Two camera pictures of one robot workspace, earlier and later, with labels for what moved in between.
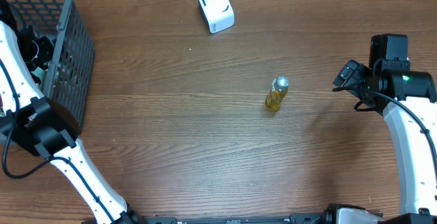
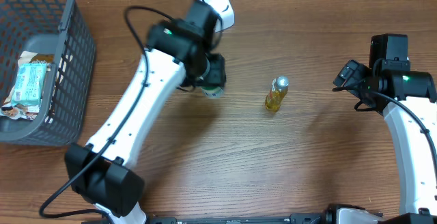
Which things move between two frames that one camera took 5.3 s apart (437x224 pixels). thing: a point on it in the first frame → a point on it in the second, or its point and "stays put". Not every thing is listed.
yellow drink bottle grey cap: x=278 y=90 stays put
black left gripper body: x=37 y=54 → x=202 y=70
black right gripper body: x=351 y=76 stays put
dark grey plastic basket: x=50 y=5 stays put
